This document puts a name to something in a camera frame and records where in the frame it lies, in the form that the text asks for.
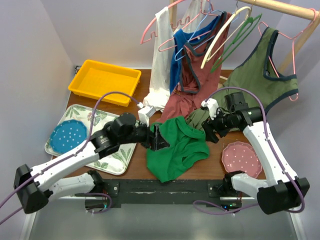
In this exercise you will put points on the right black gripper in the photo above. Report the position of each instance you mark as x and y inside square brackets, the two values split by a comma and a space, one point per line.
[210, 135]

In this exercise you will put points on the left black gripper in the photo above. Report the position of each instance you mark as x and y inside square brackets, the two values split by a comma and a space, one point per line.
[154, 140]

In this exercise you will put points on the bright green tank top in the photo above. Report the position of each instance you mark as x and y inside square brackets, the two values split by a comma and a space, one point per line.
[187, 145]

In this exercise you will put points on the olive green tank top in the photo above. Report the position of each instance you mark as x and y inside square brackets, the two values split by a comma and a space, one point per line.
[257, 75]

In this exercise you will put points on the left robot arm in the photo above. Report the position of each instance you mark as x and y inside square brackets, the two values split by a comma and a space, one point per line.
[37, 186]

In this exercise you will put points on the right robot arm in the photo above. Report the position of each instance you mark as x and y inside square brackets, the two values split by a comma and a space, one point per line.
[282, 190]

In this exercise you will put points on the white tank top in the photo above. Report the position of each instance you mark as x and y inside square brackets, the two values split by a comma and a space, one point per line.
[159, 87]

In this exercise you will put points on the rust red tank top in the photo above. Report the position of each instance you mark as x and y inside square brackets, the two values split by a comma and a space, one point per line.
[197, 84]

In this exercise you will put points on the blue tank top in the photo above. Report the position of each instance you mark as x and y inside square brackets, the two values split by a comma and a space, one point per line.
[192, 55]

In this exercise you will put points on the green plastic hanger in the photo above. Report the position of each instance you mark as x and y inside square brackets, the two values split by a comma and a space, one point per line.
[242, 33]

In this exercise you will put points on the pink hanger right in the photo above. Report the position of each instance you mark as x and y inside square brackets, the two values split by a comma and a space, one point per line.
[292, 37]

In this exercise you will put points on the pink dotted plate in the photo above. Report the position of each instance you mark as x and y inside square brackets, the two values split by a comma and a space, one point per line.
[240, 156]

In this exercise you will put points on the floral serving tray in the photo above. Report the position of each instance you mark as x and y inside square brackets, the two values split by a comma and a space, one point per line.
[114, 164]

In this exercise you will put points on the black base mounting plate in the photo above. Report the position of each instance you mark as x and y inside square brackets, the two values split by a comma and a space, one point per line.
[149, 191]

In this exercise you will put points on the blue dotted plate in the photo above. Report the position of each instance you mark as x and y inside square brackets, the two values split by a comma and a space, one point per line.
[67, 135]

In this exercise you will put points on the yellow plastic bin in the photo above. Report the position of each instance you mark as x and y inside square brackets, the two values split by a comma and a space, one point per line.
[95, 78]

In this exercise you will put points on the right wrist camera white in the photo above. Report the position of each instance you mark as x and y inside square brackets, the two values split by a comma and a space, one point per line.
[211, 105]

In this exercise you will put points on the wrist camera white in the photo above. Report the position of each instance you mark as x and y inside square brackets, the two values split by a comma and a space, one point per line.
[145, 114]
[211, 105]

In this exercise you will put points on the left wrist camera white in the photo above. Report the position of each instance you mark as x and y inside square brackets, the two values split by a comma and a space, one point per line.
[145, 114]

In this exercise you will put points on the small pink wire hanger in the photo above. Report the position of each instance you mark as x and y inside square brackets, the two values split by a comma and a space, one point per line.
[172, 41]

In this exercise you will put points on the light blue wire hanger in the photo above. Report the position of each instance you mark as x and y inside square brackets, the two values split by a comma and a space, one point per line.
[214, 16]

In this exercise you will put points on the wooden clothes rail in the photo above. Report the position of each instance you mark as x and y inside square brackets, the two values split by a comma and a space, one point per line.
[296, 11]

